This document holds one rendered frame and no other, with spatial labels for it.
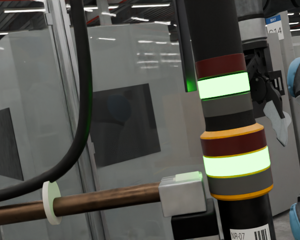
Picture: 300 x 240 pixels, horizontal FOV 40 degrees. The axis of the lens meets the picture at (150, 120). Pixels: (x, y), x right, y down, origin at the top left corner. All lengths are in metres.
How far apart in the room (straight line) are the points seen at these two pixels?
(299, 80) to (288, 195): 3.99
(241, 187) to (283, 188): 4.83
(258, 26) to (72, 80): 0.49
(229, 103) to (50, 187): 0.14
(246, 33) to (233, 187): 0.59
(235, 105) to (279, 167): 4.77
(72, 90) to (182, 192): 0.82
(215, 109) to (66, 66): 0.84
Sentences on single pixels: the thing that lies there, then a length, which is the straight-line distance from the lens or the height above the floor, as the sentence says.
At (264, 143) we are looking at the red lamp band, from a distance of 0.28.
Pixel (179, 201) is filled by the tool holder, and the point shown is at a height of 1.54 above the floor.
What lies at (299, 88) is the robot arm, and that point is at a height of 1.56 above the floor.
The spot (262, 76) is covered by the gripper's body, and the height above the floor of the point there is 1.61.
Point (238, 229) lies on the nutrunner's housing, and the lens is 0.29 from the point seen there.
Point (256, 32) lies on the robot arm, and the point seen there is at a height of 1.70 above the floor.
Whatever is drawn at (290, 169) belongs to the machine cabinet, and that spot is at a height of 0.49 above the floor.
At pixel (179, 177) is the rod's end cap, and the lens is 0.29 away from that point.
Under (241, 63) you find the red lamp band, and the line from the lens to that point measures 0.28.
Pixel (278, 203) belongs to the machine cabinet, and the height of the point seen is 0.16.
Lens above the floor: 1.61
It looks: 3 degrees down
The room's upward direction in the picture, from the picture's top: 10 degrees counter-clockwise
